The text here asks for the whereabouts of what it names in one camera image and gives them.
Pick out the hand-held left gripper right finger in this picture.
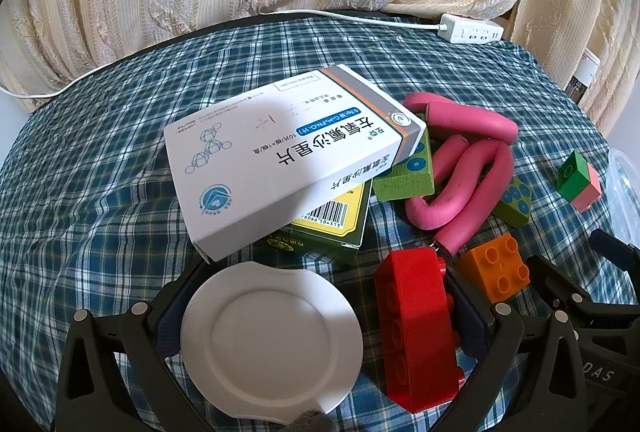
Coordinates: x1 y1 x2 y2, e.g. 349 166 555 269
442 264 585 432

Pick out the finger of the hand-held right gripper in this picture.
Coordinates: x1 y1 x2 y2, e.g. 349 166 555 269
590 229 640 265
525 256 640 330

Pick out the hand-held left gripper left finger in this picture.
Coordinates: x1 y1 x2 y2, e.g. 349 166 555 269
52 257 208 432

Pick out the clear plastic basin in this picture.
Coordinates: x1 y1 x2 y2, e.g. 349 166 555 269
606 148 640 240

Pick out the red toy brick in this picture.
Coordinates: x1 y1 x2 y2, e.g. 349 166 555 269
374 248 466 414

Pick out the orange toy brick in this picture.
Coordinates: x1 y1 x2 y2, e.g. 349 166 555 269
457 233 531 304

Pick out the green wooden cube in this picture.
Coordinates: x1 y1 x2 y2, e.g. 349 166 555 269
557 150 594 201

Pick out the short green dotted wooden block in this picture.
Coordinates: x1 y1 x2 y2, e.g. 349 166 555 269
492 174 535 228

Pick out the small white plate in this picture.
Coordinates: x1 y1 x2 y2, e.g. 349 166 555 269
180 262 363 427

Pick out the pink foam grip exerciser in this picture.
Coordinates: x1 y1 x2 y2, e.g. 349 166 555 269
402 93 519 259

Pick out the long green dotted wooden block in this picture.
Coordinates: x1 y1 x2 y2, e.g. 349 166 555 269
372 132 435 203

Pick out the green yellow medicine box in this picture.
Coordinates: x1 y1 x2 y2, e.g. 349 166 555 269
267 184 371 269

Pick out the white medicine box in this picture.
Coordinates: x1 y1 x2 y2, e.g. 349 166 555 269
164 63 428 263

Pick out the person's left hand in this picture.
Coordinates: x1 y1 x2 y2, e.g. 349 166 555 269
286 409 337 432

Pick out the blue green plaid tablecloth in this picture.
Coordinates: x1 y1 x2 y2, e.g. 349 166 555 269
0 14 640 432

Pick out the white power strip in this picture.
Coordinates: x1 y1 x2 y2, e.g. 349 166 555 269
439 13 504 44

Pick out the white power cable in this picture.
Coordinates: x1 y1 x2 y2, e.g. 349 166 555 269
0 9 443 100

